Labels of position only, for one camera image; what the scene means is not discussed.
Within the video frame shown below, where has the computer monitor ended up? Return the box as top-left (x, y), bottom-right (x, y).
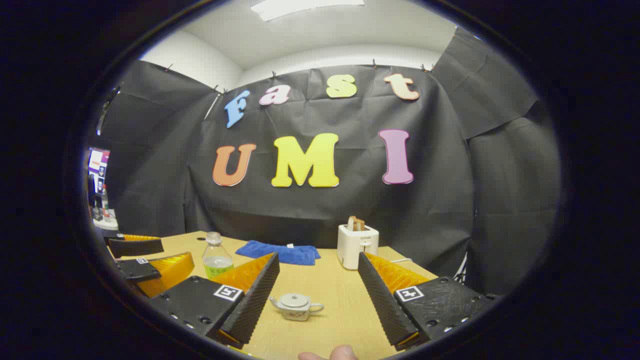
top-left (87, 146), bottom-right (111, 193)

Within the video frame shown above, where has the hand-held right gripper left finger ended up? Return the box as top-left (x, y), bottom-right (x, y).
top-left (148, 251), bottom-right (281, 350)

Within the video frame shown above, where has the ceiling light panel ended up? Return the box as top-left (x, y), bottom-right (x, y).
top-left (250, 0), bottom-right (366, 22)

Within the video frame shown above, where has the white side desk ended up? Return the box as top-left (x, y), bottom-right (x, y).
top-left (92, 210), bottom-right (120, 231)

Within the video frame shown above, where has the blue towel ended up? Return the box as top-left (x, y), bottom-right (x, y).
top-left (235, 240), bottom-right (322, 266)

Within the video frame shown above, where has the white ceramic teacup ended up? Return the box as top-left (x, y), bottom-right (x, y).
top-left (268, 293), bottom-right (325, 322)

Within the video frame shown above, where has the white toaster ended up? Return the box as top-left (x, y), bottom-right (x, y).
top-left (336, 223), bottom-right (380, 271)

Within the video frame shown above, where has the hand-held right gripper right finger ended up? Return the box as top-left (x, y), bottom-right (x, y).
top-left (357, 251), bottom-right (498, 352)

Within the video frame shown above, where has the green label water bottle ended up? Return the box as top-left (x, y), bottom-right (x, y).
top-left (201, 231), bottom-right (235, 280)

